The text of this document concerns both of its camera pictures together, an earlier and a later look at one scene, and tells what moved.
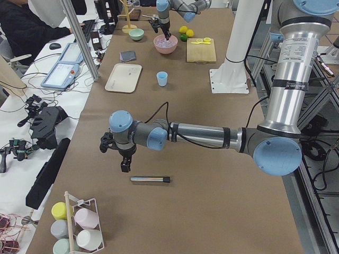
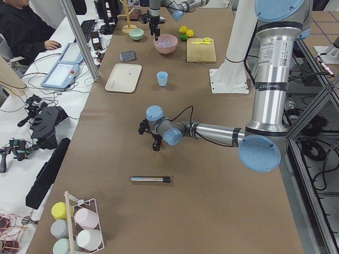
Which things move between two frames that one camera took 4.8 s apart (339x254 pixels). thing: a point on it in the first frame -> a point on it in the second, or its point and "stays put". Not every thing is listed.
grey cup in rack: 60,229 stays put
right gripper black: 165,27 -> 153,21
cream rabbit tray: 124,78 stays put
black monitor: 108,11 stays put
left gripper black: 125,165 -> 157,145
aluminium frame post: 82,39 stays put
